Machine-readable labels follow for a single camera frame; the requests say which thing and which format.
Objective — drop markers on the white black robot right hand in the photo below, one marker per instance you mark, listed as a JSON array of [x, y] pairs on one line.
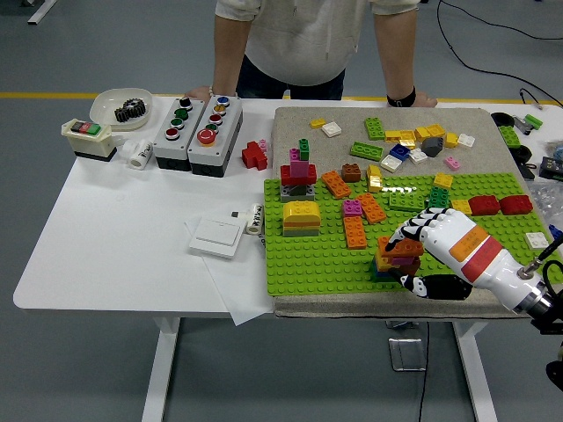
[[466, 250]]

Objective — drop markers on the person's right hand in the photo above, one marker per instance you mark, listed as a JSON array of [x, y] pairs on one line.
[[200, 92]]

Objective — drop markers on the person's left hand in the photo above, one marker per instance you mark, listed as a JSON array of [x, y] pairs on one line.
[[426, 100]]

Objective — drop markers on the orange long brick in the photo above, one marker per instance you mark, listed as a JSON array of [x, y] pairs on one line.
[[335, 184], [409, 249], [354, 232], [371, 208]]

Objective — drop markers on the person's right forearm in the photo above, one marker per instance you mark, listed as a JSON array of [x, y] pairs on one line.
[[226, 57]]

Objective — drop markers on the person's left forearm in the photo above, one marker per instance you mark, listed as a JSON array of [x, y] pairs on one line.
[[396, 57]]

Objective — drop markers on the yellow long brick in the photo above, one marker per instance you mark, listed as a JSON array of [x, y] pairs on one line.
[[400, 135]]

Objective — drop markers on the dark grey brick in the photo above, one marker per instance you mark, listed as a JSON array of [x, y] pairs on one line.
[[433, 145]]

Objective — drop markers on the yellow small brick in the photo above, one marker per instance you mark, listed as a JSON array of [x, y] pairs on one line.
[[317, 122], [451, 140]]

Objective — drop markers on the blue brick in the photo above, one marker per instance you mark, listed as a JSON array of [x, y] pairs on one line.
[[399, 151]]

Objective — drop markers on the brown brick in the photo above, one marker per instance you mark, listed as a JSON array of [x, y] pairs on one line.
[[409, 267], [350, 172]]

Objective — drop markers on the dark green tall brick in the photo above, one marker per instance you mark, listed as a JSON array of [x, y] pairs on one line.
[[438, 197]]

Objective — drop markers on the magenta square brick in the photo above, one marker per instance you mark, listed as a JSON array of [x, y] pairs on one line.
[[402, 260], [352, 207]]

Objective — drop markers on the small pink brick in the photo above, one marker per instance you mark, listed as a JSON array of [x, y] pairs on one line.
[[263, 144], [452, 163]]

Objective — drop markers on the light green long brick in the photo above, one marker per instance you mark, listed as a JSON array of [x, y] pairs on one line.
[[407, 201]]

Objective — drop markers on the red brick cluster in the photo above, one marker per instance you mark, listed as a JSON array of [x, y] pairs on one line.
[[251, 156]]

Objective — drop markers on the light green small brick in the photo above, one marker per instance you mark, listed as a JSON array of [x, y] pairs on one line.
[[533, 120]]

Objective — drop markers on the dark green small brick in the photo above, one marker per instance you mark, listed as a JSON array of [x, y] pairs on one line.
[[303, 148]]

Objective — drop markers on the red wide brick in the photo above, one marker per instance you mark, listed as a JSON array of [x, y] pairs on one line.
[[286, 176]]

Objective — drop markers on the pink square brick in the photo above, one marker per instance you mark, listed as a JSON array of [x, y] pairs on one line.
[[299, 168]]

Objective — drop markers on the grey base brick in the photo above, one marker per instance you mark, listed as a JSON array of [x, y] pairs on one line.
[[288, 193]]

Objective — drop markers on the yellow rounded brick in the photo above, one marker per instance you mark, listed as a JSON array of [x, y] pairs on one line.
[[301, 211]]

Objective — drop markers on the black wristwatch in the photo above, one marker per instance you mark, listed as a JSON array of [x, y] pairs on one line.
[[400, 102]]

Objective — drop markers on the grey emergency-stop control box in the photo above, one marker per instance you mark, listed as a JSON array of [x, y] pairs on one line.
[[224, 145]]

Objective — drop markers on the black gear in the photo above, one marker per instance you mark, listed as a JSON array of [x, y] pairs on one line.
[[136, 106], [124, 113]]

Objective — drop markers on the grey four-button control box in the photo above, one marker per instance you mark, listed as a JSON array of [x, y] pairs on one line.
[[160, 151]]

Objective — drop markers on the light green long plate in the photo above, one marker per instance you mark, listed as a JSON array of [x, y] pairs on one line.
[[366, 150]]

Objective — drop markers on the white pipe fitting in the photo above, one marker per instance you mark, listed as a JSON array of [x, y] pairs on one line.
[[141, 154]]

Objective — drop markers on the blue small item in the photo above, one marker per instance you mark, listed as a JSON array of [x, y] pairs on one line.
[[556, 232]]

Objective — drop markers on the white bowl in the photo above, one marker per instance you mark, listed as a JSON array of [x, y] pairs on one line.
[[103, 103]]

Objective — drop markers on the clear bag of screws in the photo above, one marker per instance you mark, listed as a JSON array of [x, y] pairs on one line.
[[547, 195]]

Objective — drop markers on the silver metal part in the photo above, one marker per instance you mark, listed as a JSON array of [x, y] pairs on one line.
[[521, 125]]

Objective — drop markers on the black small connector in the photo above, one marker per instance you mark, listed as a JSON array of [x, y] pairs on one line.
[[525, 170]]

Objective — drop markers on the grey-brown mat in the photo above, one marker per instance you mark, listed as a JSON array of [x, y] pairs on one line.
[[299, 127]]

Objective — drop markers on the person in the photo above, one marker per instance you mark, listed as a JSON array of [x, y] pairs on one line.
[[299, 39]]

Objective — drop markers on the metal floor socket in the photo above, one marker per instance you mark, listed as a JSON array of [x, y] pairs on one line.
[[407, 354]]

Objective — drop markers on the black electronic module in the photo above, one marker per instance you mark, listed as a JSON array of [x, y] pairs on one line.
[[552, 167]]

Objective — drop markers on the white table leg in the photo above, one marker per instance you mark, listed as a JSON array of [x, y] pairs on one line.
[[160, 373], [477, 373]]

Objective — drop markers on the small black chip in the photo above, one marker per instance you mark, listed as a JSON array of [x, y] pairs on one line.
[[235, 215]]

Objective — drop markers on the bag of blue parts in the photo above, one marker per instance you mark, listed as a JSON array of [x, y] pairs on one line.
[[557, 151]]

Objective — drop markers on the white labelled tube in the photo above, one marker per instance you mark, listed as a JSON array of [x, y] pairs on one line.
[[254, 220]]

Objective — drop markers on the green studded baseplate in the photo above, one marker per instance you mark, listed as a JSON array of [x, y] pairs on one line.
[[316, 264]]

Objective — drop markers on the orange grey layered bricks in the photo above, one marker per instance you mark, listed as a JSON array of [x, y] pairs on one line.
[[301, 229]]

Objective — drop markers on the white table foot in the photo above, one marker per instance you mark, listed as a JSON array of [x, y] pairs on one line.
[[41, 9]]

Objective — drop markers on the white paper sheet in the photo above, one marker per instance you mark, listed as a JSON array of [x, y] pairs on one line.
[[239, 290]]

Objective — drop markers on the beige red-green switch box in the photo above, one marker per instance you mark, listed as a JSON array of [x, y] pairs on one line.
[[88, 140]]

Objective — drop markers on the white wall switch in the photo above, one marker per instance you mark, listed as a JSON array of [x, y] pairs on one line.
[[217, 239]]

